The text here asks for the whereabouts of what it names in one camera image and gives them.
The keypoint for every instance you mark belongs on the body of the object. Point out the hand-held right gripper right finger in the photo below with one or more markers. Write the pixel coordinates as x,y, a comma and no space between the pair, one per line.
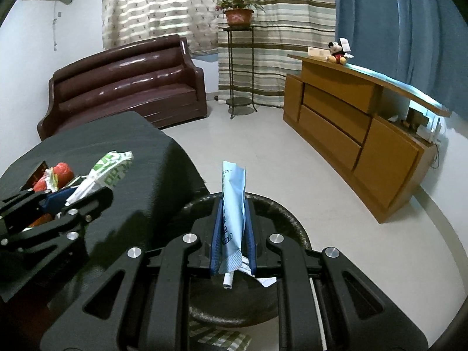
251,234

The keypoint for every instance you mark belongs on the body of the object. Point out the mouse plush toy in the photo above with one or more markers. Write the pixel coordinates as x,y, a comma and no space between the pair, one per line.
338,56

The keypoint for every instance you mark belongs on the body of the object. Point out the red plastic bag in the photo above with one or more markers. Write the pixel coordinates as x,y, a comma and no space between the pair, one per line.
62,172

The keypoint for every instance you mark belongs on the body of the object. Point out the dark brown packet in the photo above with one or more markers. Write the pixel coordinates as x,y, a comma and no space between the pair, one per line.
39,172

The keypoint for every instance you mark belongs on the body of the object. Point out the potted plant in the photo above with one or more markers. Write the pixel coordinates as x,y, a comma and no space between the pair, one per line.
238,16

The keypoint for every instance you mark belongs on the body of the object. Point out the dark brown leather sofa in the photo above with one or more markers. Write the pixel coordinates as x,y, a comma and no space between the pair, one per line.
128,80

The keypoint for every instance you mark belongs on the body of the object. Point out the light blue paper packet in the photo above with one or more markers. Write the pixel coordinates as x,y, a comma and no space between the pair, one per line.
232,197

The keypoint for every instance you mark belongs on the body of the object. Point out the white device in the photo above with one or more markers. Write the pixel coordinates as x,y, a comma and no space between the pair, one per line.
433,133

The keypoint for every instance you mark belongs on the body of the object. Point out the green checkered cloth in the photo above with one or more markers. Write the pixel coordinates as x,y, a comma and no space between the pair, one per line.
219,338

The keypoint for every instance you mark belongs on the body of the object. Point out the small brown box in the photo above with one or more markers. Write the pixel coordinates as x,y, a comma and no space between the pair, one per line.
416,119

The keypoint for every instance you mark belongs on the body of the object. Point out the striped curtain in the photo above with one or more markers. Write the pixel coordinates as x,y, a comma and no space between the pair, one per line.
285,44

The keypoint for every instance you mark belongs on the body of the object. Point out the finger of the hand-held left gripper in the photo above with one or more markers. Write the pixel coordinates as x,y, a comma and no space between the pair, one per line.
55,200
91,204

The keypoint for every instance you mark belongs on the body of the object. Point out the blue curtain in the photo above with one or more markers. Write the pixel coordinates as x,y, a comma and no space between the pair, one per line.
402,36

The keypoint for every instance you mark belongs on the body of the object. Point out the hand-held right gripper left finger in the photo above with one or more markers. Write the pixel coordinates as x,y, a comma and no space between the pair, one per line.
216,234

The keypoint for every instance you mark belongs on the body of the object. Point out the white paper scrap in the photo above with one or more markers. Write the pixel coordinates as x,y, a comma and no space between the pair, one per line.
266,282

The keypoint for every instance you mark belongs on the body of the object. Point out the black metal plant stand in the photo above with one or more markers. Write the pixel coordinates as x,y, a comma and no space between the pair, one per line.
239,102

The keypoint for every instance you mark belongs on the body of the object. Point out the beige patterned curtain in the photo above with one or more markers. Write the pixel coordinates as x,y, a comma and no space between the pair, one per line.
157,7

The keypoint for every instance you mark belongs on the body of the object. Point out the small pale box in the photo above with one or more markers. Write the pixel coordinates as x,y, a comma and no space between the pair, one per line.
317,53

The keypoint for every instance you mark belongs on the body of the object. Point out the green and white wrapper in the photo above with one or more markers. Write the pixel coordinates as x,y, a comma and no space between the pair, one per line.
109,170

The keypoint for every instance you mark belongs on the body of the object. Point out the black round trash bin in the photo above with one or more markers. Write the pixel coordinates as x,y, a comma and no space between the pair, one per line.
289,220

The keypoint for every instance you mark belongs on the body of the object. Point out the wooden cabinet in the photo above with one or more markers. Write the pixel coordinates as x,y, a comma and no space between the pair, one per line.
384,161

